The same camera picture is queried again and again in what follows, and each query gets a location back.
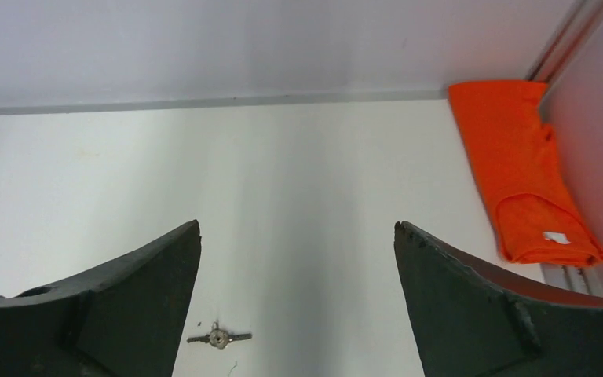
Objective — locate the small silver key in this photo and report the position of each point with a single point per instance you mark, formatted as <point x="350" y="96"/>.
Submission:
<point x="219" y="337"/>

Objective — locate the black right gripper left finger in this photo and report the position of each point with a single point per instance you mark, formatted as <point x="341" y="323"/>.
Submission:
<point x="124" y="317"/>

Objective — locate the orange folded cloth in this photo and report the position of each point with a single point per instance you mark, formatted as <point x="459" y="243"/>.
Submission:
<point x="515" y="164"/>

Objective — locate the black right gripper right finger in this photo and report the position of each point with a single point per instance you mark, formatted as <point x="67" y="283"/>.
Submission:
<point x="473" y="318"/>

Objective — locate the aluminium corner frame rail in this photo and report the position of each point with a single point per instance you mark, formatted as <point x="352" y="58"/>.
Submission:
<point x="582" y="20"/>

